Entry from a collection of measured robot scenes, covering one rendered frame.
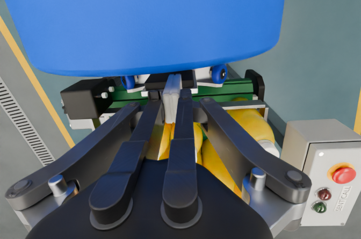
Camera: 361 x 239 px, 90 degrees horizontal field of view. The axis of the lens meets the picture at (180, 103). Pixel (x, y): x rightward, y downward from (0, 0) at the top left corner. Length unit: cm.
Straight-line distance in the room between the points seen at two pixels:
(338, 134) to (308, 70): 123
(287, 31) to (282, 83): 37
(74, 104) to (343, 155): 51
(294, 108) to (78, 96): 157
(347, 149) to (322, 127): 6
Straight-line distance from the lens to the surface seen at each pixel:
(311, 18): 158
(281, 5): 19
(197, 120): 15
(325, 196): 45
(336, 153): 40
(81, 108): 45
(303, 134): 41
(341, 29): 170
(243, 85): 50
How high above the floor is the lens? 135
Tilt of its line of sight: 66 degrees down
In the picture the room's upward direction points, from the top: 175 degrees counter-clockwise
